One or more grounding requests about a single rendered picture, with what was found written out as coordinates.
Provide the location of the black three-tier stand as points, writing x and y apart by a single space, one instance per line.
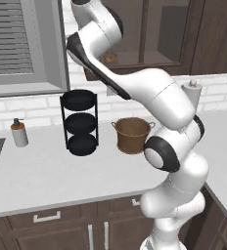
80 123

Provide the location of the white soap dispenser brown top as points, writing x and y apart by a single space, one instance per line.
20 135

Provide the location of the grey window frame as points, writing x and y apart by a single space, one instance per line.
50 45

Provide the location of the wide brown drawer front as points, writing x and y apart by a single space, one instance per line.
73 215

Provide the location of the dark wood cabinet door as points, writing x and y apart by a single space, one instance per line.
216 35

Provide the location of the glass cabinet door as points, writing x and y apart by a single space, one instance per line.
131 32
171 32

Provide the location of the narrow brown drawer front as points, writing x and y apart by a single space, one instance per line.
118 208

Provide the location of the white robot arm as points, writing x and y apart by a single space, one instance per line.
158 97

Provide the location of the brown woven basket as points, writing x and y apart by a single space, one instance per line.
131 137

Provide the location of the brown bread loaf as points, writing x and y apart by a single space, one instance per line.
110 58

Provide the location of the brown base cabinet door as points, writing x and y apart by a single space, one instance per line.
128 234
53 239

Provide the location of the brown corner base cabinets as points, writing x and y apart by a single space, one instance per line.
216 224

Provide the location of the grey window blinds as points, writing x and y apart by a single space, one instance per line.
8 39

